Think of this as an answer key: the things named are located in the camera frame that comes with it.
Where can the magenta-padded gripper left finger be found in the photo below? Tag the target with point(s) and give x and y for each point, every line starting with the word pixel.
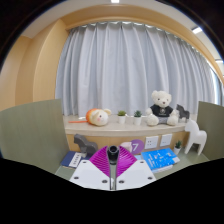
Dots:
pixel 88 175

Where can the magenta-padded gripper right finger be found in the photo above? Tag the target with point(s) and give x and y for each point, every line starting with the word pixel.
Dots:
pixel 136 173

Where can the small black charger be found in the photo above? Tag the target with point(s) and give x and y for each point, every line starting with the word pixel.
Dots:
pixel 113 151

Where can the round purple number sign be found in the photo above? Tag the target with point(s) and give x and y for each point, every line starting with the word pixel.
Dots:
pixel 138 146

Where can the navy blue book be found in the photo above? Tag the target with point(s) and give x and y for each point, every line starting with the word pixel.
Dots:
pixel 66 159

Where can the bright blue book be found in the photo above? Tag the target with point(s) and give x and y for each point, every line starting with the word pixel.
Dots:
pixel 160 158

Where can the pink wooden horse figurine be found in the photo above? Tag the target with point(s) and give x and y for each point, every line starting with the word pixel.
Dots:
pixel 126 146

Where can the dark grey wooden horse figurine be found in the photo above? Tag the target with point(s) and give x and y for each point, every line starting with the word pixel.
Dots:
pixel 85 143

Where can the small potted plant white pot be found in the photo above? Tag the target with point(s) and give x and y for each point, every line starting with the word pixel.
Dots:
pixel 122 119
pixel 177 150
pixel 137 120

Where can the beige window ledge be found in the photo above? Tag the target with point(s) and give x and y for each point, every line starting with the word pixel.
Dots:
pixel 113 129

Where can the flat orange item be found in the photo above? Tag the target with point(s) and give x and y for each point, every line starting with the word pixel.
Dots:
pixel 77 121

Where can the cream and orange plush toy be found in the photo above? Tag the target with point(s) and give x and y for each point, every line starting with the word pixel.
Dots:
pixel 98 117

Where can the cream teddy bear black shirt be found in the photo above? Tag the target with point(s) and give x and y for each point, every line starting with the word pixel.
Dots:
pixel 161 110

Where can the green desk partition panel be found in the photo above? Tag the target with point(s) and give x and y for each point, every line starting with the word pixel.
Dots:
pixel 213 130
pixel 33 133

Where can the white wooden horse figurine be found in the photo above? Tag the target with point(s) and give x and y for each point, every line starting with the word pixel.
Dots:
pixel 195 133

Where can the small dark brown horse figurine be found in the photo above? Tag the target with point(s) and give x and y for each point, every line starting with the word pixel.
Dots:
pixel 182 112

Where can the light grey curtain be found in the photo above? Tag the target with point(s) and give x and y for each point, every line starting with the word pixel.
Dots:
pixel 133 66

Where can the ceiling lights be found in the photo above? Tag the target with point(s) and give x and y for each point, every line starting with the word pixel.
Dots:
pixel 196 30

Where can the white wall socket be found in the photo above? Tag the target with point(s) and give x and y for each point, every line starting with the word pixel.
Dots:
pixel 151 142

